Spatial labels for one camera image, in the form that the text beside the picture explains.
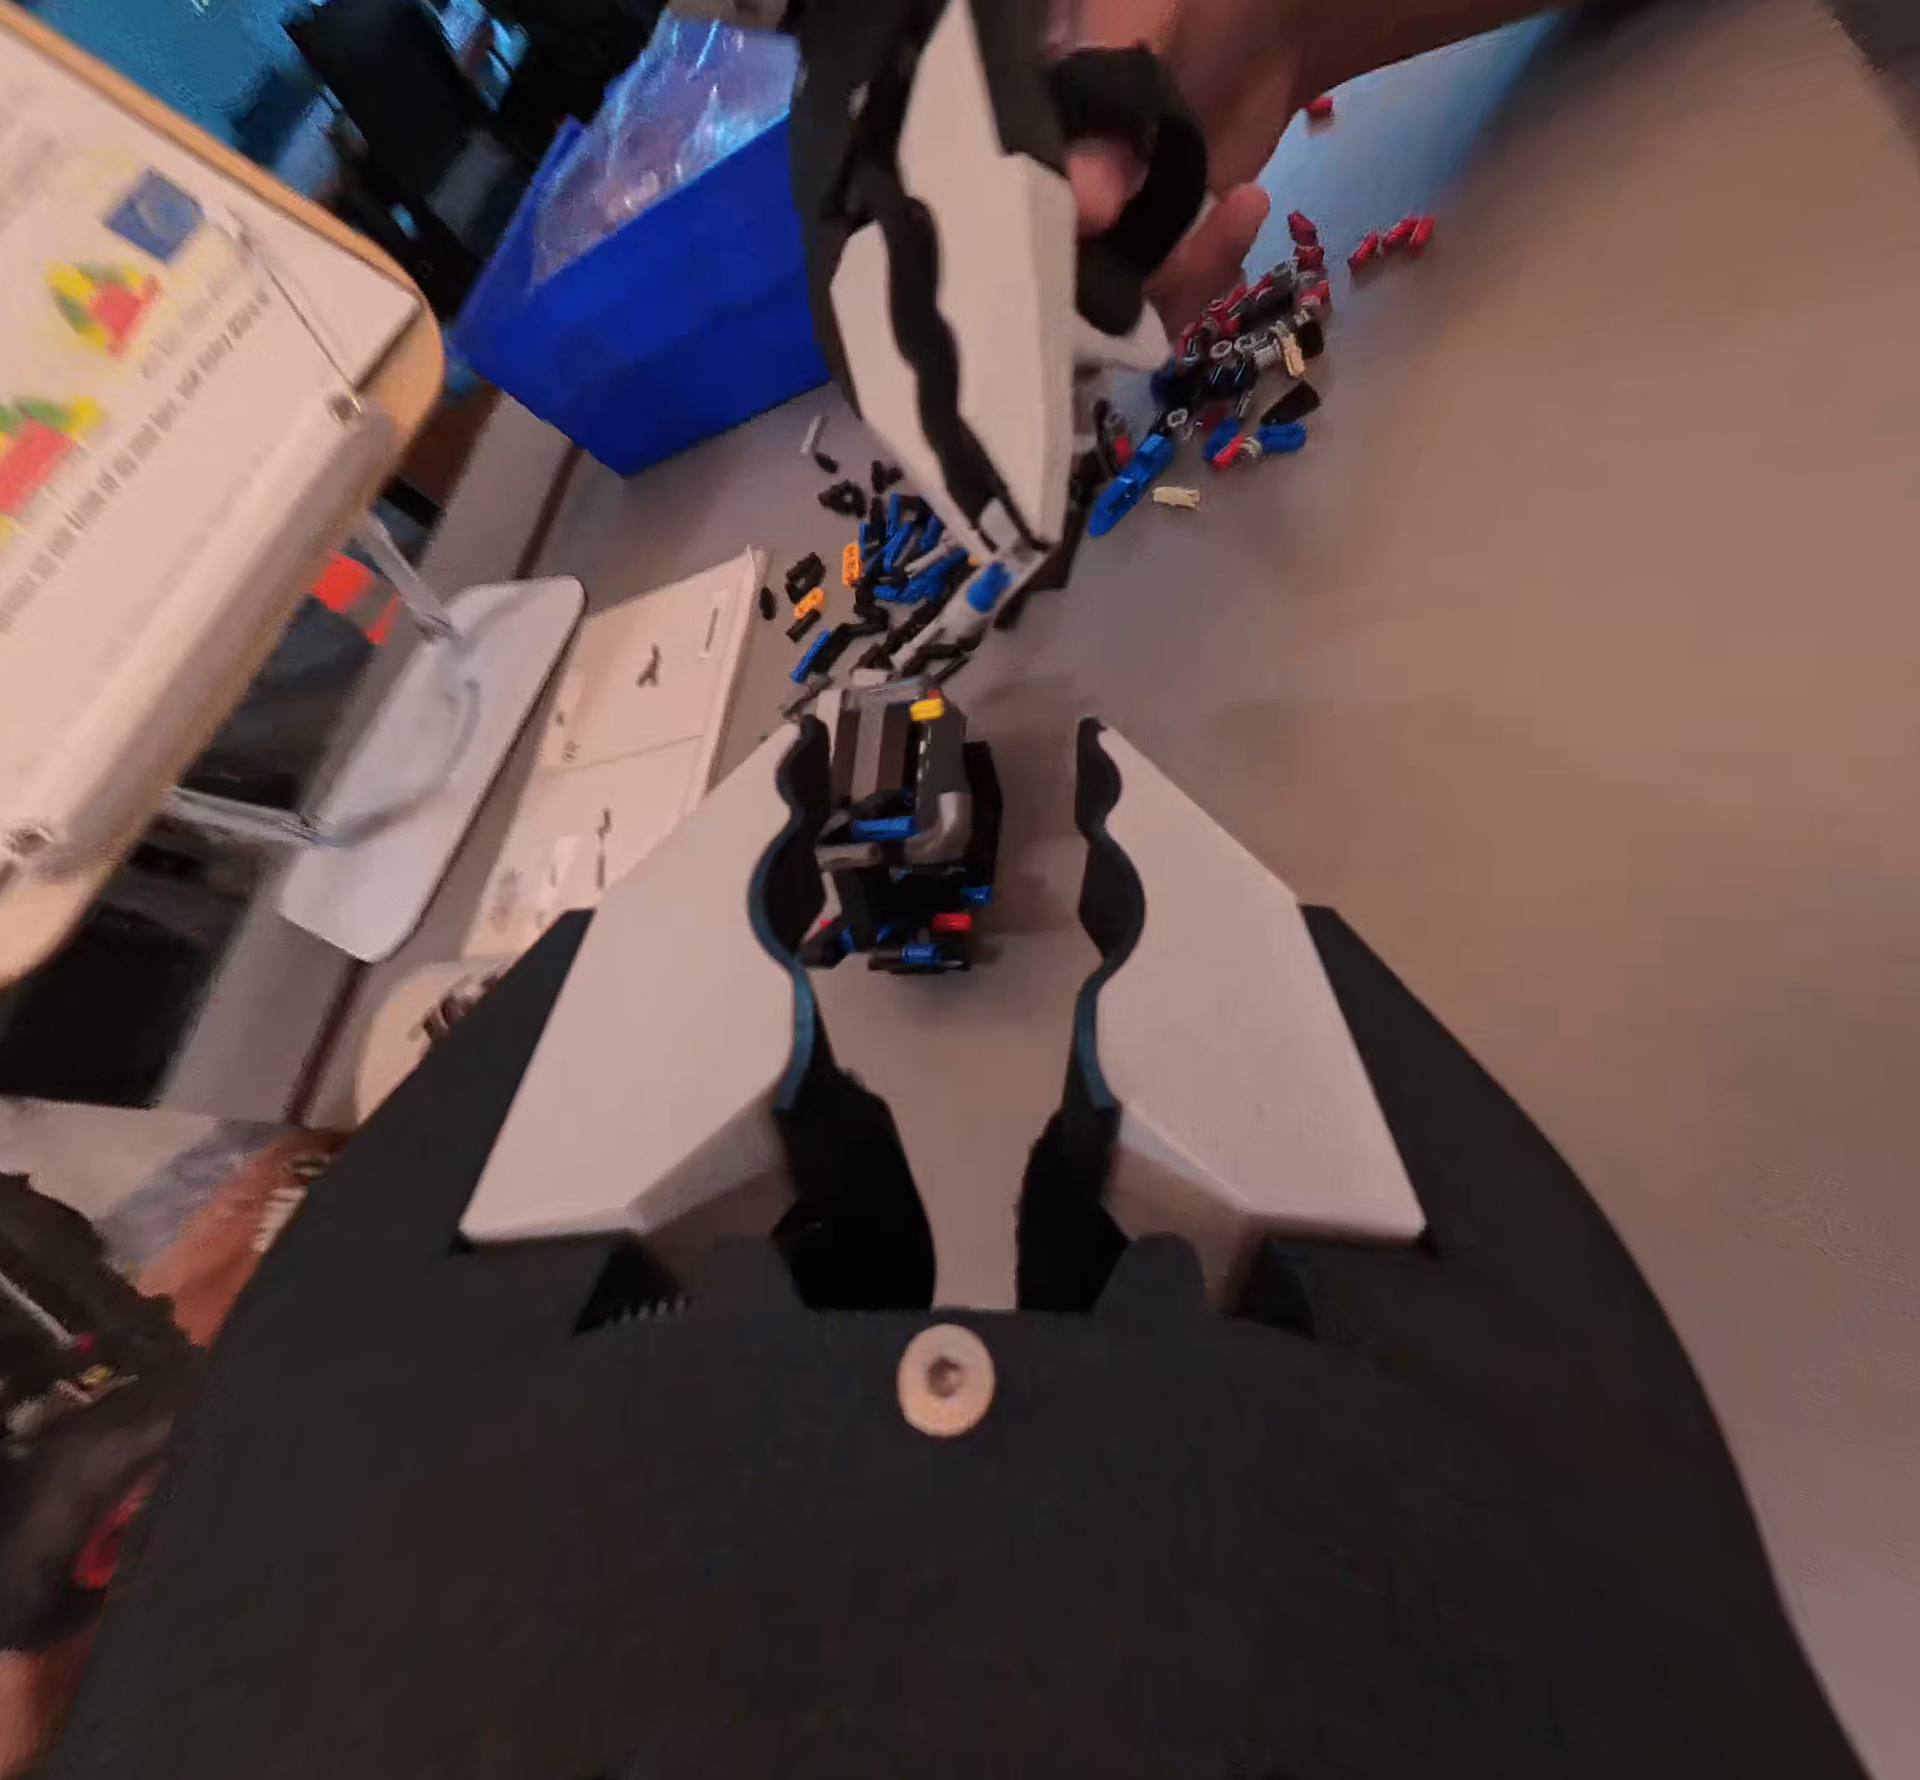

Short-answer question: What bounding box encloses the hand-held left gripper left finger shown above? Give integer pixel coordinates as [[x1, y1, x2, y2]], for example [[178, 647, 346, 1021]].
[[454, 718, 827, 1247]]

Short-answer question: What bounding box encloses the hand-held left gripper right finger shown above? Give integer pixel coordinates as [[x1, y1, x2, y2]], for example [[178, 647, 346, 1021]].
[[1066, 714, 1430, 1306]]

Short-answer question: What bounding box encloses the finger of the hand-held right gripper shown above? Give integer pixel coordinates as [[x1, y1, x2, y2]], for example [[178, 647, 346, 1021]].
[[827, 218, 1041, 565], [897, 0, 1088, 552]]

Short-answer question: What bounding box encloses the pile of lego pieces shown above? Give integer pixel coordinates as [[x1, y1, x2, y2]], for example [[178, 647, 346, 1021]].
[[758, 92, 1443, 705]]

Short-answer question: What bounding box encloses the partly built lego assembly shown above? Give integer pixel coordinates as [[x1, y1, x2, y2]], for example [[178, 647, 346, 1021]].
[[793, 676, 1007, 977]]

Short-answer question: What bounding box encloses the lego instruction booklet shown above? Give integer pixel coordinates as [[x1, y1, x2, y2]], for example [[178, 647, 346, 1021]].
[[353, 548, 768, 1130]]

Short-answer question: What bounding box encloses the printed cardboard lego box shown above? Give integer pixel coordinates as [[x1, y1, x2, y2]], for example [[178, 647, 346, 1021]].
[[0, 1117, 353, 1653]]

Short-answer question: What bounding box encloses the blue plastic bin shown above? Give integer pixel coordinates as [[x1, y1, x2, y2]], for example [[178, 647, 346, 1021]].
[[452, 105, 842, 478]]

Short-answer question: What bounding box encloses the clear plastic bag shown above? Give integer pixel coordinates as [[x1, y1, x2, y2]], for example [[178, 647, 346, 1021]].
[[528, 7, 804, 289]]

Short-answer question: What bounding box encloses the white stand base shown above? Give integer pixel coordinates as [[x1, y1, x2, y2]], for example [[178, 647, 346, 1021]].
[[278, 578, 587, 964]]

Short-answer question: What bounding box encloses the wooden display board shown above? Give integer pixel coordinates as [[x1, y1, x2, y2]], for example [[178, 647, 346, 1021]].
[[0, 0, 449, 987]]

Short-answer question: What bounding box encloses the black office chair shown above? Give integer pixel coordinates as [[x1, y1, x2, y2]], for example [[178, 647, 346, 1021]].
[[287, 0, 518, 250]]

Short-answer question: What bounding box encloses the clear acrylic stand support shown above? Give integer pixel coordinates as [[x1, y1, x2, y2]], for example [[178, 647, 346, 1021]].
[[167, 496, 485, 852]]

